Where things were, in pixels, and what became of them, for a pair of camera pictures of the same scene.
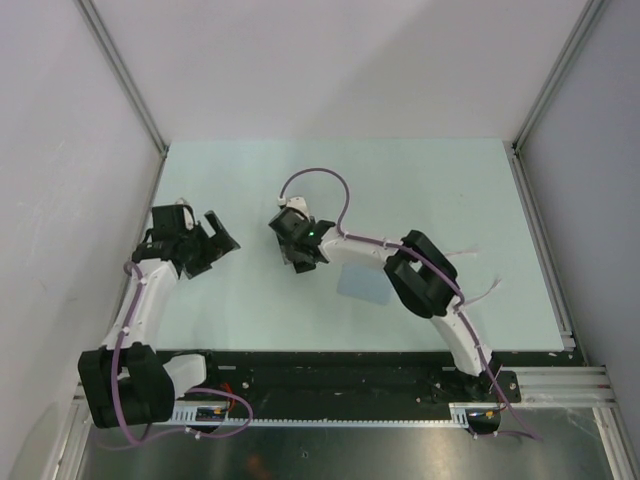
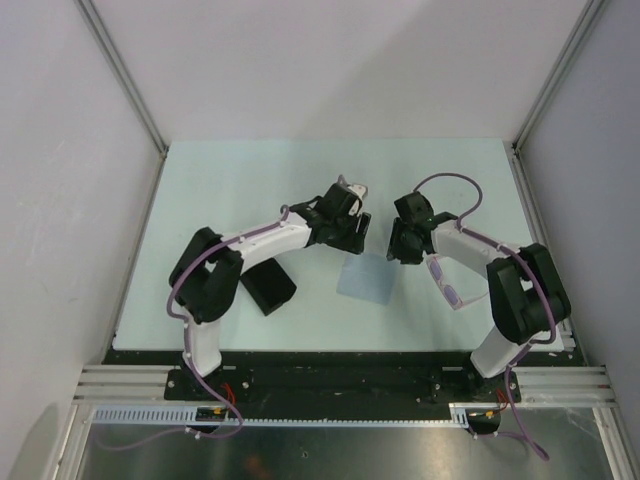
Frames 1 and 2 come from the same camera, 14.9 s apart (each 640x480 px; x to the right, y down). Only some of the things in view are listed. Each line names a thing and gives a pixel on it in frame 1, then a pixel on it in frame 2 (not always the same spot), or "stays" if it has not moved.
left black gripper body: x=199 y=244 → x=344 y=236
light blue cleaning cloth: x=367 y=283 stays
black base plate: x=359 y=377 stays
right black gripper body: x=289 y=244 → x=402 y=245
